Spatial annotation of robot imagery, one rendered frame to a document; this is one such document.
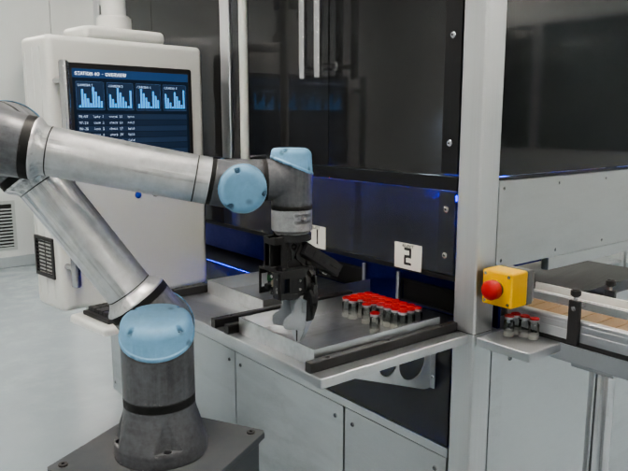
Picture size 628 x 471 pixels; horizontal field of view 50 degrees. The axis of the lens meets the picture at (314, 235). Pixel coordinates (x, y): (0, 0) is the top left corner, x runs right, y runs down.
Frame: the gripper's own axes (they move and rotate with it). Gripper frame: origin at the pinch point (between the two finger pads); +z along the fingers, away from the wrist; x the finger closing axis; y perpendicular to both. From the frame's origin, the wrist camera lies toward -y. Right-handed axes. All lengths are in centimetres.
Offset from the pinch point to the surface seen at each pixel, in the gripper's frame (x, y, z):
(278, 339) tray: -5.2, 1.5, 2.0
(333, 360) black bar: 8.1, -1.2, 3.0
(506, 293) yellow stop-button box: 20.6, -35.4, -6.6
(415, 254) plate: -4.6, -35.9, -10.4
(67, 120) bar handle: -80, 15, -40
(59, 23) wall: -544, -137, -126
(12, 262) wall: -542, -81, 88
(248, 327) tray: -16.4, 1.4, 2.4
